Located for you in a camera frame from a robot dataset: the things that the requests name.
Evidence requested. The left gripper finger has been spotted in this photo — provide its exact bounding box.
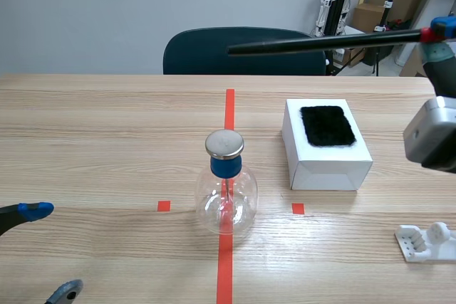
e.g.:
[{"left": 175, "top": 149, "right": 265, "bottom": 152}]
[
  {"left": 0, "top": 201, "right": 55, "bottom": 238},
  {"left": 43, "top": 278, "right": 85, "bottom": 304}
]

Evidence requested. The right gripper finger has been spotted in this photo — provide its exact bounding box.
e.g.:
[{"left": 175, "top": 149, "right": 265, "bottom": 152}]
[
  {"left": 421, "top": 41, "right": 456, "bottom": 99},
  {"left": 430, "top": 15, "right": 456, "bottom": 40}
]

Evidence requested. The long black rod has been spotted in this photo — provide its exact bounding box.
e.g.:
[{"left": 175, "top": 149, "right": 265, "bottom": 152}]
[{"left": 227, "top": 27, "right": 441, "bottom": 58}]

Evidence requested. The small brown cardboard box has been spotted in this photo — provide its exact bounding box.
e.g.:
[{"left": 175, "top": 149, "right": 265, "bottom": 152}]
[{"left": 353, "top": 2, "right": 390, "bottom": 36}]

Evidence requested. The patch of black fur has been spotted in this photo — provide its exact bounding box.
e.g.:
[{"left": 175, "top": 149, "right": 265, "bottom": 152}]
[{"left": 299, "top": 105, "right": 358, "bottom": 148}]

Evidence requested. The white box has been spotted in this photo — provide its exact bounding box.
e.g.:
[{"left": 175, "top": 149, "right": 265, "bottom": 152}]
[{"left": 281, "top": 98, "right": 374, "bottom": 192}]

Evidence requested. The white moulded stand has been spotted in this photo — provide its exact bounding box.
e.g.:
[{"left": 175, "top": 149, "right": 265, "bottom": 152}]
[{"left": 393, "top": 221, "right": 456, "bottom": 264}]

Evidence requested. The clear glass flask, metal disc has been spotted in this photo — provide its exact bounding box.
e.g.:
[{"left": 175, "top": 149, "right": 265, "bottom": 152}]
[{"left": 195, "top": 129, "right": 259, "bottom": 237}]

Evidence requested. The dark blue chair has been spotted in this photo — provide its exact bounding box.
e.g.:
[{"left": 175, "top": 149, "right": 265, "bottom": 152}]
[{"left": 162, "top": 26, "right": 328, "bottom": 76}]

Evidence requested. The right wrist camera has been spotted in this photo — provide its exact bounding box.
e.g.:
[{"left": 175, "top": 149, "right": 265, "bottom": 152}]
[{"left": 403, "top": 96, "right": 456, "bottom": 175}]

